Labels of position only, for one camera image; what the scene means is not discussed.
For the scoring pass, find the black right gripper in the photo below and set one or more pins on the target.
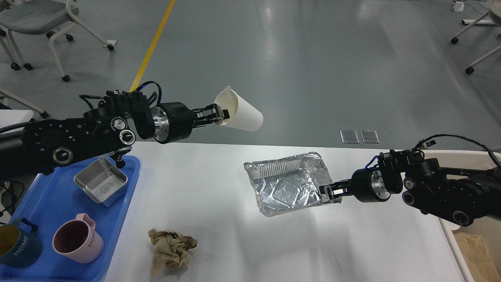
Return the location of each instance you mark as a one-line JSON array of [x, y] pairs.
[[366, 185]]

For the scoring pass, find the dark blue HOME mug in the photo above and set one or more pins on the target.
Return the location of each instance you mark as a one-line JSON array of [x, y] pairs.
[[19, 246]]

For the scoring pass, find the white paper cup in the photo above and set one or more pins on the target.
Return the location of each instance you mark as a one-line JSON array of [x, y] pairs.
[[243, 116]]

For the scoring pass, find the pink ribbed mug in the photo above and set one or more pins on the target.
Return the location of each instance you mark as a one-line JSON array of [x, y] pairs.
[[78, 240]]

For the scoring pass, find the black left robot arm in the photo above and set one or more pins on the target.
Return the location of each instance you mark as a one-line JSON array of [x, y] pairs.
[[111, 126]]

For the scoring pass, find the stainless steel rectangular tin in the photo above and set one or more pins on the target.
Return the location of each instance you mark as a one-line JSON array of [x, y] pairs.
[[102, 182]]

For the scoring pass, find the beige plastic bin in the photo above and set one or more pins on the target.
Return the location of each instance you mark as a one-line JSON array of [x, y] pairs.
[[486, 227]]

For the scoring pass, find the brown paper in bin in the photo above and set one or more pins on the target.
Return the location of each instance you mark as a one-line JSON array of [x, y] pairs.
[[479, 262]]

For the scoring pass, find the grey office chair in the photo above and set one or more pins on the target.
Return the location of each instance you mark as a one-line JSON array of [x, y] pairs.
[[37, 17]]

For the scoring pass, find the blue plastic tray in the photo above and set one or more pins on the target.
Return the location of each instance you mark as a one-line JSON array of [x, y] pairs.
[[55, 199]]

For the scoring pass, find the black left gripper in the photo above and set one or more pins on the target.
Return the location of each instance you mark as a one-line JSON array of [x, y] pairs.
[[174, 122]]

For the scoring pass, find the aluminium foil tray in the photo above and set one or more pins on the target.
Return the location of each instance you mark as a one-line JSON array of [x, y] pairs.
[[289, 184]]

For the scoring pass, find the person in dark trousers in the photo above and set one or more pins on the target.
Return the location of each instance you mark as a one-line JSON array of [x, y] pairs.
[[4, 107]]

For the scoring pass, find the left floor outlet plate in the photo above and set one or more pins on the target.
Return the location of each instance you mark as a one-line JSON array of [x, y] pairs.
[[349, 136]]

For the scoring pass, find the white side table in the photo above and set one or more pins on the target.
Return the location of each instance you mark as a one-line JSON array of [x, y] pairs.
[[11, 117]]

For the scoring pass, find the brown paper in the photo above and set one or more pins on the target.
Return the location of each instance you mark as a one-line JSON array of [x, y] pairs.
[[479, 262], [171, 249]]

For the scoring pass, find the right floor outlet plate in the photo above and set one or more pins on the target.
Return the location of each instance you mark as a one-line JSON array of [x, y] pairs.
[[369, 136]]

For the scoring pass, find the floor outlet plate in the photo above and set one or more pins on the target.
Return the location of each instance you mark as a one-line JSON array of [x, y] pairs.
[[369, 136], [349, 136]]

